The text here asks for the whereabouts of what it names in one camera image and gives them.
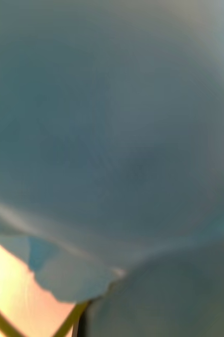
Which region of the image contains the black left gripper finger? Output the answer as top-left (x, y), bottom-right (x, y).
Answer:
top-left (73, 302), bottom-right (89, 337)

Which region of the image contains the pale blue flower green stem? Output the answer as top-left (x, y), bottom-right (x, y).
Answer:
top-left (0, 0), bottom-right (224, 337)

